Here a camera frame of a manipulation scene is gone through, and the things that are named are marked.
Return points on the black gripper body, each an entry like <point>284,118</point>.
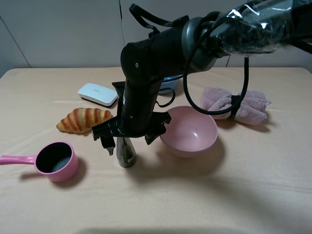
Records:
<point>135,111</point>

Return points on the black mesh left gripper finger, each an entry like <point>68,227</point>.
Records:
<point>108,143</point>

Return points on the black mesh right gripper finger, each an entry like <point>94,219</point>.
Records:
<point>154,133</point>

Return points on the dark brown bottle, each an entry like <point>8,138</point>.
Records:
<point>126,154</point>

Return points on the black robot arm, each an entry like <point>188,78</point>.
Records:
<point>185,46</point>

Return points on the toy croissant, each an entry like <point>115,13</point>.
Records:
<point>81,120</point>

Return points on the pink plastic bowl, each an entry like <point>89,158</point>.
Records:
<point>189,132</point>

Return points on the blue plastic bowl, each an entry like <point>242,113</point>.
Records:
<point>169,84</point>

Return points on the white and black eraser box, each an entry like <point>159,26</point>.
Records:
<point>98,94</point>

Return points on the pink rolled towel black band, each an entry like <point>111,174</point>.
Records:
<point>251,110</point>

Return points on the pink saucepan with handle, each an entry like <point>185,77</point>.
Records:
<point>56,161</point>

